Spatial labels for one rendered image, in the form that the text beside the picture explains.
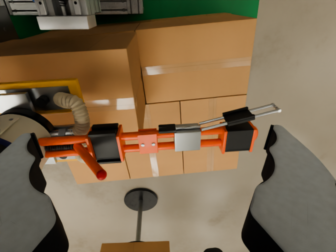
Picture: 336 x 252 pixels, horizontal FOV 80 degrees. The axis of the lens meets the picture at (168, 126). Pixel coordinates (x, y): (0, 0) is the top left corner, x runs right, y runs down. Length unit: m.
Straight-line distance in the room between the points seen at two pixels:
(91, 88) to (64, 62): 0.11
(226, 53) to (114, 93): 0.66
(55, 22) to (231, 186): 2.37
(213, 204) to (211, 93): 1.86
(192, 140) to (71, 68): 0.47
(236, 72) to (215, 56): 0.16
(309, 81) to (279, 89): 0.26
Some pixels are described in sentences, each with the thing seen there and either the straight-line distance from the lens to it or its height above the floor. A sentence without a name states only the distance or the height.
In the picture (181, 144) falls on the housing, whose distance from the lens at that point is 0.54.
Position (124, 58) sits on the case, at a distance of 0.71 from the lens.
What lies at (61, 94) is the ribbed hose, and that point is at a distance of 0.61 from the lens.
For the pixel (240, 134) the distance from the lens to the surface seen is 0.55.
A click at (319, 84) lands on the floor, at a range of 2.25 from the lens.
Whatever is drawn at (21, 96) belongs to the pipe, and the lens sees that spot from 0.68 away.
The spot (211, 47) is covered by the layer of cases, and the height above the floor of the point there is 0.54.
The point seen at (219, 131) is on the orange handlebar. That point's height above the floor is 1.19.
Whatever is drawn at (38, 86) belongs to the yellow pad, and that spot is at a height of 1.07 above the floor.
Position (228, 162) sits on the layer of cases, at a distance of 1.55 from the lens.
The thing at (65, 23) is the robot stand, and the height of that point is 0.99.
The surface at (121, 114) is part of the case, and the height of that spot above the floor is 0.94.
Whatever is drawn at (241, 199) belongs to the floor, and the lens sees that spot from 2.87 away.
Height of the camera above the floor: 1.63
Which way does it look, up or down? 58 degrees down
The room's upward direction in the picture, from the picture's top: 174 degrees clockwise
